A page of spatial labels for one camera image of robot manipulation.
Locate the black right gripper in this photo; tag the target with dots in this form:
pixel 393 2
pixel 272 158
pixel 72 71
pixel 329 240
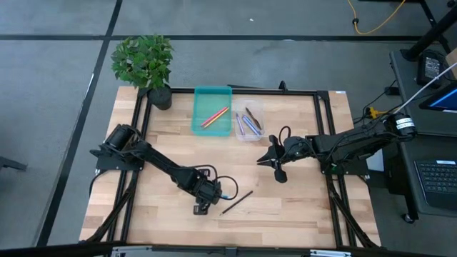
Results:
pixel 296 151

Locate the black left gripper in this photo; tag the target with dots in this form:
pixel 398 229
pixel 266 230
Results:
pixel 209 191

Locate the light blue pen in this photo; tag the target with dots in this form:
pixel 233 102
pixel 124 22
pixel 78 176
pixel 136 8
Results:
pixel 251 125

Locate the brown pen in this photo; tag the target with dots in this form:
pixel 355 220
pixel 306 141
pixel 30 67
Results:
pixel 253 118

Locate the lavender pen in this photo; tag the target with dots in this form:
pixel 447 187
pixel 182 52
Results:
pixel 240 124

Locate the yellow pencil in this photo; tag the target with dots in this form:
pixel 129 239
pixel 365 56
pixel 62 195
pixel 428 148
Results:
pixel 218 119

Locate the pink pencil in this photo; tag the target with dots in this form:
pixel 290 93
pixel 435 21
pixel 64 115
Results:
pixel 213 117

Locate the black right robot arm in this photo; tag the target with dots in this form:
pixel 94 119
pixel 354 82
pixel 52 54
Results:
pixel 357 141

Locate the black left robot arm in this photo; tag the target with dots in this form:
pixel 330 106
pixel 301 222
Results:
pixel 160 162

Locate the clear plastic bin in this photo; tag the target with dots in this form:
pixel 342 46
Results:
pixel 250 137

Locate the black pencil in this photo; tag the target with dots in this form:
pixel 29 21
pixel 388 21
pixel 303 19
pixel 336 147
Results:
pixel 236 202

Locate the teal plastic bin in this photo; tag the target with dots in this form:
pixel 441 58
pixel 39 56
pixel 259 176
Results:
pixel 210 96

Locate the yellow plug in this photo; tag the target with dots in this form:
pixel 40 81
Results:
pixel 373 112

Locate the dark grey desk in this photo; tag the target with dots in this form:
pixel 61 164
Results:
pixel 407 78

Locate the green plant in black pot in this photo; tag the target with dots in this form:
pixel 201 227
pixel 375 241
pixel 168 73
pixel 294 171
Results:
pixel 143 60

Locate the black keyboard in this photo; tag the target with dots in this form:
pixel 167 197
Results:
pixel 439 182

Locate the computer monitor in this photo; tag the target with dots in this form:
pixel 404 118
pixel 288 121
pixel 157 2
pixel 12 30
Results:
pixel 442 100

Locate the black power adapter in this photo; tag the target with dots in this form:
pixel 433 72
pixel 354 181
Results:
pixel 431 68

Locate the black floor leg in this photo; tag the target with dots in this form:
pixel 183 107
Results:
pixel 10 164

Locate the black floor stand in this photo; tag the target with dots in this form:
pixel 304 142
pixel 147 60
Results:
pixel 428 35

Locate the black table frame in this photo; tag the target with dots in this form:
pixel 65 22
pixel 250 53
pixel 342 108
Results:
pixel 271 92

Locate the black camera mount rail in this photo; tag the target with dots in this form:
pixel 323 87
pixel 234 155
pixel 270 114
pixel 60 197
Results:
pixel 53 250

